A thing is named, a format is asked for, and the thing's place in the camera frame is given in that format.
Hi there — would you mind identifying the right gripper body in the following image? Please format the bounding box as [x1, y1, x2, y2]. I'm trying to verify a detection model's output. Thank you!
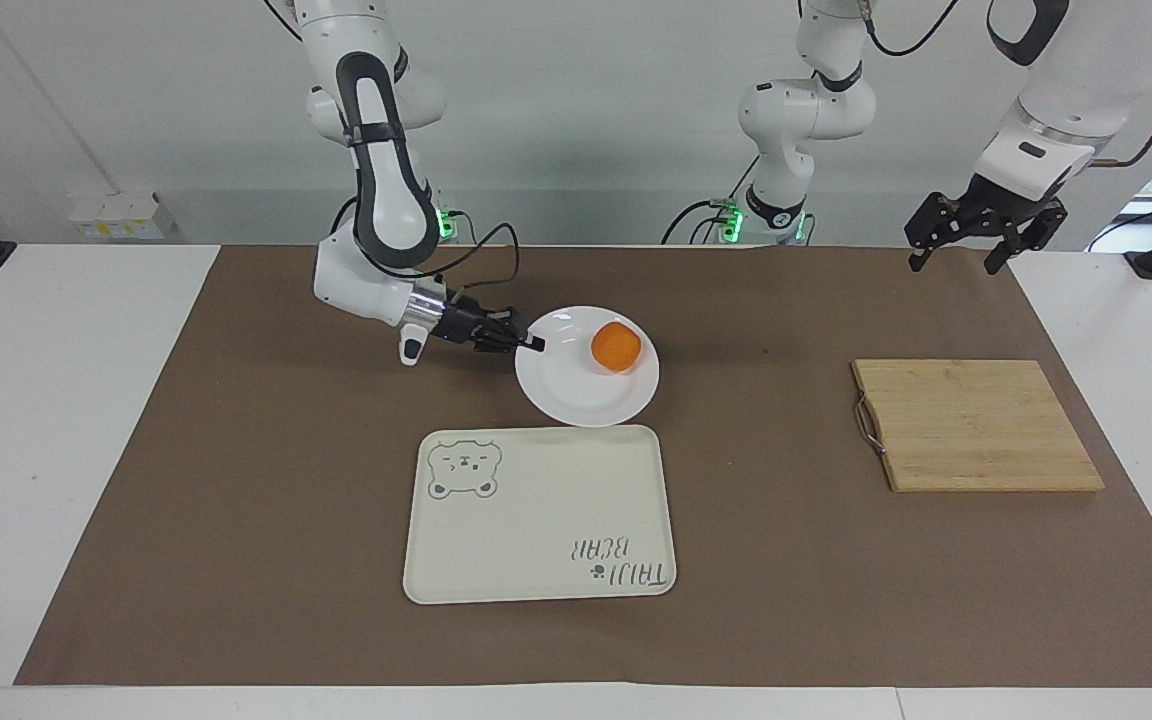
[436, 295, 488, 350]

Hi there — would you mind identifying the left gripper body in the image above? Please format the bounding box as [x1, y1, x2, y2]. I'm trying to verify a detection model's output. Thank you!
[960, 175, 1048, 224]

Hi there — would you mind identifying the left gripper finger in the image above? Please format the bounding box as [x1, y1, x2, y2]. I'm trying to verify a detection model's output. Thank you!
[903, 190, 973, 274]
[982, 199, 1070, 277]

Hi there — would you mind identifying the white round plate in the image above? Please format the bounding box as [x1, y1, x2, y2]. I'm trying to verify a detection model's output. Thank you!
[514, 305, 661, 429]

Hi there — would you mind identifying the orange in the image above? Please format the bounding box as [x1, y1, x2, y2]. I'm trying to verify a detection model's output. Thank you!
[590, 321, 644, 375]

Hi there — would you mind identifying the cream tray with bear print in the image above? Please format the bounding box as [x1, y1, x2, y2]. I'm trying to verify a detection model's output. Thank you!
[402, 424, 678, 607]

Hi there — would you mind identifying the wooden cutting board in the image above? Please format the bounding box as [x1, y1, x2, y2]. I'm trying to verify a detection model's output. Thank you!
[850, 358, 1106, 494]

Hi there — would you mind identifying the white power strip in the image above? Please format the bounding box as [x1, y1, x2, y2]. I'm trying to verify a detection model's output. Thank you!
[69, 193, 178, 242]

